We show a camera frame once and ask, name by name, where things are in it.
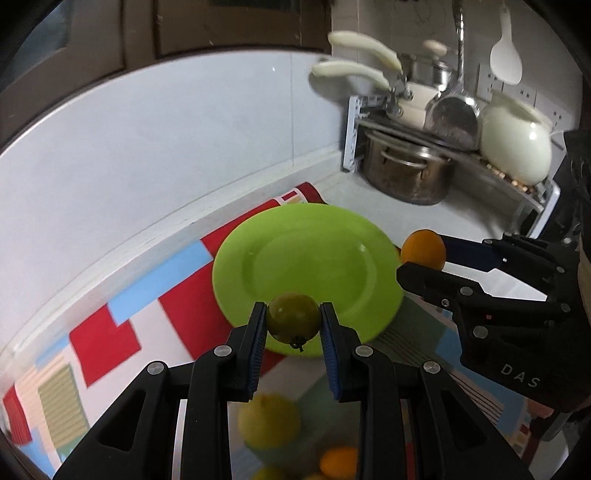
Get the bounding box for small orange tangerine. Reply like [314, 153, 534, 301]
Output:
[318, 446, 359, 480]

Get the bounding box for white rice spoon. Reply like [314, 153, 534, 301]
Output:
[489, 2, 523, 86]

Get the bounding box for white metal kitchen rack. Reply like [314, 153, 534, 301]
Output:
[342, 95, 560, 238]

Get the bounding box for small orange kumquat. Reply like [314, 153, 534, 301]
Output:
[401, 229, 447, 271]

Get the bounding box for steel skimmer ladle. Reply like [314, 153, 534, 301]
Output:
[424, 0, 480, 151]

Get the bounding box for small dark green fruit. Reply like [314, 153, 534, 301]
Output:
[266, 292, 321, 352]

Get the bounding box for white ceramic pot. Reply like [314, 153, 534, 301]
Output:
[479, 90, 552, 186]

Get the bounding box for large green apple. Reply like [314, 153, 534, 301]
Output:
[238, 393, 301, 451]

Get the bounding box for lime green plate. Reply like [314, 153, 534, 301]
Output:
[212, 203, 404, 343]

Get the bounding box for stainless steel stock pot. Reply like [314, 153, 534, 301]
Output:
[362, 130, 456, 206]

